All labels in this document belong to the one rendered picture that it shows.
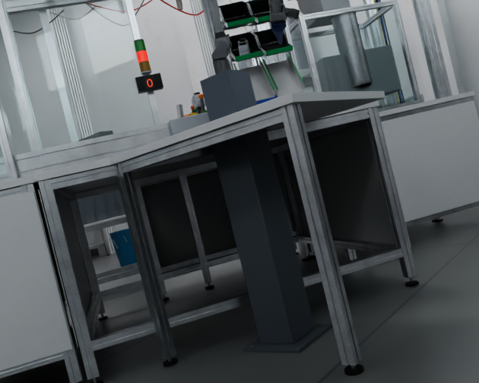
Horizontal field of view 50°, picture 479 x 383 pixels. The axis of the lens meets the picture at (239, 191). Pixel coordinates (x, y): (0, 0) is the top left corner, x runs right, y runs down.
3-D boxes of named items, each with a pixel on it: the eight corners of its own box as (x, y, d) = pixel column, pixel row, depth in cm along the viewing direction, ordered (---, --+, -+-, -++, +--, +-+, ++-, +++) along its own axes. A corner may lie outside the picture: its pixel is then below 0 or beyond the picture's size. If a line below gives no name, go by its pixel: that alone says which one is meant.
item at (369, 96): (293, 102, 150) (291, 92, 150) (106, 166, 206) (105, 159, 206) (385, 97, 205) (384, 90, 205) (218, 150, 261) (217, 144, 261)
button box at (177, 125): (221, 123, 217) (217, 109, 217) (172, 134, 212) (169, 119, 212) (218, 126, 224) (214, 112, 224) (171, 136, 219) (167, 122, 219)
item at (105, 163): (379, 105, 234) (378, 99, 234) (34, 182, 198) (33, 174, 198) (281, 146, 371) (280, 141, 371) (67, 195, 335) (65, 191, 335)
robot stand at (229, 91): (239, 121, 192) (226, 69, 192) (211, 131, 201) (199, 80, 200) (261, 120, 203) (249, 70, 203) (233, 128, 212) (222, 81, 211)
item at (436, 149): (505, 221, 332) (474, 90, 331) (351, 267, 306) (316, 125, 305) (440, 219, 398) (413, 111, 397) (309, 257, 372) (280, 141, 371)
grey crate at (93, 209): (137, 211, 412) (131, 183, 412) (57, 231, 397) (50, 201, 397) (135, 211, 454) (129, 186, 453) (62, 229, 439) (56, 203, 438)
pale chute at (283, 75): (305, 90, 242) (304, 82, 238) (277, 96, 241) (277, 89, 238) (287, 60, 261) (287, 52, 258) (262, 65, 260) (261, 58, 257)
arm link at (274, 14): (267, -2, 193) (283, -5, 192) (268, 7, 211) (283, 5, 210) (270, 21, 194) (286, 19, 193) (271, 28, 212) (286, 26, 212)
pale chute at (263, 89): (274, 96, 238) (274, 88, 235) (247, 103, 237) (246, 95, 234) (260, 65, 258) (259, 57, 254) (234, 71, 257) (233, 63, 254)
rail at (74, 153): (252, 128, 228) (247, 104, 227) (43, 174, 206) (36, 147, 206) (249, 130, 233) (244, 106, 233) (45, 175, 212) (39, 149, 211)
